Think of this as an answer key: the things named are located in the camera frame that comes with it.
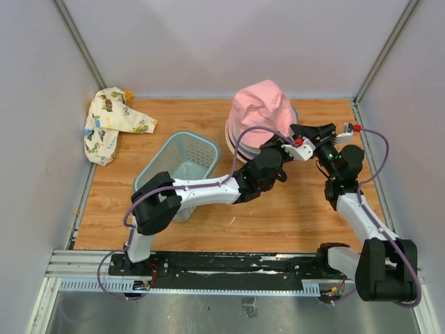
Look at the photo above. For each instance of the aluminium frame rail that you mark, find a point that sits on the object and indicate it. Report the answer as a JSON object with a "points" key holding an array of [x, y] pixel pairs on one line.
{"points": [[89, 263]]}

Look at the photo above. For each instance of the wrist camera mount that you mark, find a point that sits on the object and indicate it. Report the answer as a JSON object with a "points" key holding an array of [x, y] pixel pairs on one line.
{"points": [[348, 131], [302, 150]]}

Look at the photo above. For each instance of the light pink hat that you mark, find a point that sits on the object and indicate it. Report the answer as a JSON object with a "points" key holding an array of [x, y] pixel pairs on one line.
{"points": [[261, 104]]}

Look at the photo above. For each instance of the beige bucket hat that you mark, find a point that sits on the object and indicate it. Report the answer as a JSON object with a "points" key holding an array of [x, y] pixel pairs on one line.
{"points": [[230, 143]]}

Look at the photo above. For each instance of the cartoon print cloth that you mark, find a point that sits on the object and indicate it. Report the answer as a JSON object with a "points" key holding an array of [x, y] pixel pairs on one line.
{"points": [[108, 116]]}

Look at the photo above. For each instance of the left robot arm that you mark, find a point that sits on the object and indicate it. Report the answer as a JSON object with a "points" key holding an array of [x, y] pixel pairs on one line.
{"points": [[154, 206]]}

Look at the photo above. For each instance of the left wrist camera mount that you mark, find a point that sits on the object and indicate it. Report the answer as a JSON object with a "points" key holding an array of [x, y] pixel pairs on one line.
{"points": [[302, 150]]}

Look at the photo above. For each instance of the khaki wide brim hat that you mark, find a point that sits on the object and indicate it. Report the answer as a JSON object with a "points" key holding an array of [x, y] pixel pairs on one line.
{"points": [[242, 146]]}

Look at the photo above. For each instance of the small yellow object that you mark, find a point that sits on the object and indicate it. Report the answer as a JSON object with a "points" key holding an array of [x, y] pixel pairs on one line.
{"points": [[128, 95]]}

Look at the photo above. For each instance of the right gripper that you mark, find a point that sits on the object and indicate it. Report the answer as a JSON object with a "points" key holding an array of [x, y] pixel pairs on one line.
{"points": [[312, 133]]}

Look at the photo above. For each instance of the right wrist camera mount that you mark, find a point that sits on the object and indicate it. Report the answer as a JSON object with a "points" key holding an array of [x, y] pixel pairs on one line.
{"points": [[348, 131]]}

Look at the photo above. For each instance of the grey plastic laundry basket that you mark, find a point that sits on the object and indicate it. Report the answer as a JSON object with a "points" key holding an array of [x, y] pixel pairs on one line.
{"points": [[185, 155]]}

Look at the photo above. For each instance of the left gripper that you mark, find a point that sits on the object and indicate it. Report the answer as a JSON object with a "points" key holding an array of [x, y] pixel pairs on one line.
{"points": [[276, 144]]}

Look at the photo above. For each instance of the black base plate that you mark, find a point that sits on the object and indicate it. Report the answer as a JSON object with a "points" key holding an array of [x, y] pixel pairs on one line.
{"points": [[229, 282]]}

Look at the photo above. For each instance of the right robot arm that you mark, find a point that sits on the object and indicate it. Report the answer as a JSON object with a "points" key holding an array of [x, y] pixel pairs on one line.
{"points": [[386, 268]]}

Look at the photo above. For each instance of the pink bucket hat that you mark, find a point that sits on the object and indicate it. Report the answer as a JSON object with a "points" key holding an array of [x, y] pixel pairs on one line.
{"points": [[247, 156]]}

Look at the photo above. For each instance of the blue bucket hat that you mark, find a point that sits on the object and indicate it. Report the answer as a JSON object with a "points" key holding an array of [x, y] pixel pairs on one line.
{"points": [[239, 120]]}

